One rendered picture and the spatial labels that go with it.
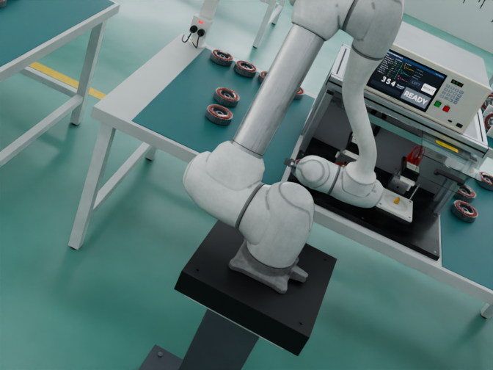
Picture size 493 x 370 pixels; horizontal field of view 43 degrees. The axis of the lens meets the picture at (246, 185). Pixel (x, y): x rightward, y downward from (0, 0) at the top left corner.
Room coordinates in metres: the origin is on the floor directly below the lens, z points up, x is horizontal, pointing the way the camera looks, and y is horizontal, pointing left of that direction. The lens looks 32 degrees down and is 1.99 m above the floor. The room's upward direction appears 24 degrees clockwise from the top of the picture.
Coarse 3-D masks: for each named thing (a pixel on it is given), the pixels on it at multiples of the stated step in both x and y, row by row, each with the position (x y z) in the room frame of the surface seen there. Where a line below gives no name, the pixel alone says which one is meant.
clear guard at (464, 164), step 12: (432, 144) 2.26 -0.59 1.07; (420, 156) 2.13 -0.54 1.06; (432, 156) 2.15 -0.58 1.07; (444, 156) 2.20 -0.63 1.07; (456, 156) 2.25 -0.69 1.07; (468, 156) 2.30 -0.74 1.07; (420, 168) 2.10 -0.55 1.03; (432, 168) 2.11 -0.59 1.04; (444, 168) 2.13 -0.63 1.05; (456, 168) 2.15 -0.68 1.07; (468, 168) 2.19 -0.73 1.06; (432, 180) 2.08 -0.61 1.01; (444, 180) 2.10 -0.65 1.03; (468, 180) 2.12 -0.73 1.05; (480, 180) 2.14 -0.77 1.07; (456, 192) 2.08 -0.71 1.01; (468, 192) 2.09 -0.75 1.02
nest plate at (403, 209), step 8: (384, 192) 2.28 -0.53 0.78; (392, 192) 2.31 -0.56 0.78; (384, 200) 2.21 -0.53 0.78; (392, 200) 2.24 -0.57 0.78; (400, 200) 2.27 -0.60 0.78; (408, 200) 2.30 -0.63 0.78; (384, 208) 2.16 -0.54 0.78; (392, 208) 2.18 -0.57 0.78; (400, 208) 2.21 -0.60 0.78; (408, 208) 2.23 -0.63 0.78; (400, 216) 2.16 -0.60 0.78; (408, 216) 2.18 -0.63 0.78
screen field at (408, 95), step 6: (408, 90) 2.37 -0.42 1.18; (414, 90) 2.37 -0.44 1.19; (402, 96) 2.37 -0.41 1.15; (408, 96) 2.37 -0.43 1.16; (414, 96) 2.37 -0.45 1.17; (420, 96) 2.37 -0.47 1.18; (426, 96) 2.37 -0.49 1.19; (414, 102) 2.37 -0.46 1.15; (420, 102) 2.37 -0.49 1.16; (426, 102) 2.37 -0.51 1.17
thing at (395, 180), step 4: (392, 176) 2.37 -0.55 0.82; (396, 176) 2.37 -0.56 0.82; (392, 180) 2.36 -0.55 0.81; (396, 180) 2.36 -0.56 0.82; (400, 180) 2.36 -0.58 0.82; (388, 184) 2.37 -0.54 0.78; (392, 184) 2.36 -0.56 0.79; (396, 184) 2.36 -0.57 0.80; (400, 184) 2.36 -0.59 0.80; (404, 184) 2.36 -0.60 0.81; (408, 184) 2.36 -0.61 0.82; (392, 188) 2.36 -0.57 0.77; (396, 188) 2.36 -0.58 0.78; (400, 188) 2.36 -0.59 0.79; (404, 188) 2.36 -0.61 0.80; (404, 192) 2.36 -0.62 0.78
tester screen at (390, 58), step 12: (384, 60) 2.37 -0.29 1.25; (396, 60) 2.37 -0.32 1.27; (408, 60) 2.37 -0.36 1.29; (384, 72) 2.37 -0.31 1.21; (396, 72) 2.37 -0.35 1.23; (408, 72) 2.37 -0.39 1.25; (420, 72) 2.37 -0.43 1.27; (432, 72) 2.37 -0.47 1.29; (372, 84) 2.37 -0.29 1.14; (384, 84) 2.37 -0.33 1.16; (396, 84) 2.37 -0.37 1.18; (408, 84) 2.37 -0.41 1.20; (432, 84) 2.37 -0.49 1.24; (396, 96) 2.37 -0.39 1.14; (432, 96) 2.37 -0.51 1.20; (420, 108) 2.37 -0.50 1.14
